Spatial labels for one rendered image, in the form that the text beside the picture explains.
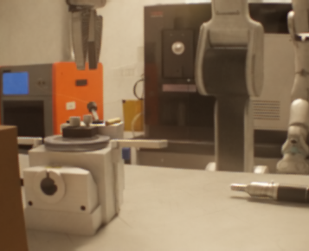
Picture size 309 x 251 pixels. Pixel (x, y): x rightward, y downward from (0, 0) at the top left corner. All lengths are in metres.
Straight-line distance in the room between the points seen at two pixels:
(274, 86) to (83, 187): 1.68
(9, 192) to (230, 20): 1.22
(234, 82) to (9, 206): 1.14
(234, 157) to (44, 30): 2.84
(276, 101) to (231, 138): 0.71
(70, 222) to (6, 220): 0.29
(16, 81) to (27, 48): 2.18
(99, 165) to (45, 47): 3.47
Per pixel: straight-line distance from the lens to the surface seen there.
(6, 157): 0.21
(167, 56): 2.20
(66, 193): 0.49
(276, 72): 2.08
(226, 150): 1.43
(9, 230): 0.22
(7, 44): 4.25
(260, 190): 0.63
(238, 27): 1.37
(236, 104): 1.38
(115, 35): 3.58
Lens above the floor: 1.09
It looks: 7 degrees down
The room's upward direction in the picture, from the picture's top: straight up
